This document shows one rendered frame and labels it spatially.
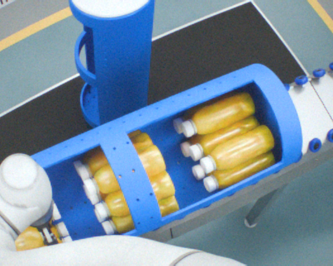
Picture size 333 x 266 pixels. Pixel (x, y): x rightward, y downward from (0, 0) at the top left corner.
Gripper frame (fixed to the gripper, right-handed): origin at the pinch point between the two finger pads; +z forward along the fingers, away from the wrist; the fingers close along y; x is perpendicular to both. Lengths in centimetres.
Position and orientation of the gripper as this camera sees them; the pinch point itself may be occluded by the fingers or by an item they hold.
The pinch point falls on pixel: (46, 230)
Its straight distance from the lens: 141.1
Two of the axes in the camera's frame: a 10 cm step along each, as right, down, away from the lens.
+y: -4.3, -8.4, 3.3
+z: -0.7, 4.0, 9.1
